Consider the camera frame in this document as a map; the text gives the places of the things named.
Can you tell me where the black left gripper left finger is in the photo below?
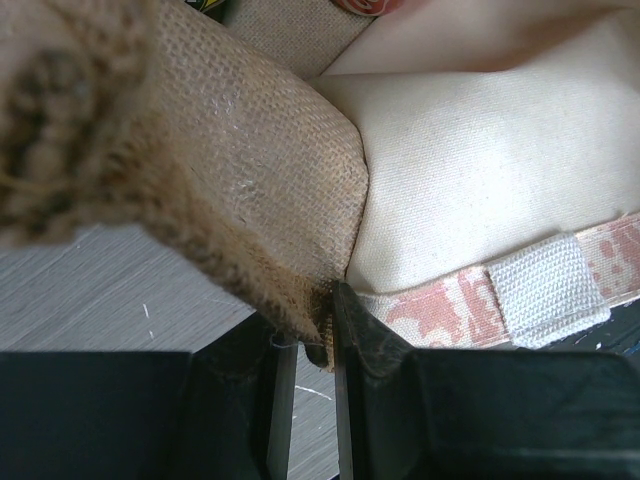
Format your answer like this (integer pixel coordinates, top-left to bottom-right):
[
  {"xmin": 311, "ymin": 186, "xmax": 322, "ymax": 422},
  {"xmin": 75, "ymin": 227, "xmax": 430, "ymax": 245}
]
[{"xmin": 1, "ymin": 314, "xmax": 297, "ymax": 479}]

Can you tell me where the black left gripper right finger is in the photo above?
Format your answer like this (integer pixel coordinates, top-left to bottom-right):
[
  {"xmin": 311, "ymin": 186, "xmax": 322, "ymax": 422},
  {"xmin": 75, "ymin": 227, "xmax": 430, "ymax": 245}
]
[{"xmin": 333, "ymin": 282, "xmax": 639, "ymax": 479}]

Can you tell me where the canvas tote bag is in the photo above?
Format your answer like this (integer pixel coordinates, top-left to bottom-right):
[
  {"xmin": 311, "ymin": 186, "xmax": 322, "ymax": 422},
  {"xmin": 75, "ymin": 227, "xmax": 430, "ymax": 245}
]
[{"xmin": 1, "ymin": 1, "xmax": 639, "ymax": 368}]

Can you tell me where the red coke can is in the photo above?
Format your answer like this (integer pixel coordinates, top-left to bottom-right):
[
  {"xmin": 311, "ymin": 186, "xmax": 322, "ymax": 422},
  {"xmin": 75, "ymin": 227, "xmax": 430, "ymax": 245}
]
[{"xmin": 333, "ymin": 0, "xmax": 405, "ymax": 17}]

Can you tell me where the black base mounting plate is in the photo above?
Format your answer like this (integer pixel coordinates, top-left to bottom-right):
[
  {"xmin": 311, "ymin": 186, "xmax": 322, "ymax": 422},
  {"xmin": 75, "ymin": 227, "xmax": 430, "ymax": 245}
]
[{"xmin": 560, "ymin": 300, "xmax": 639, "ymax": 361}]

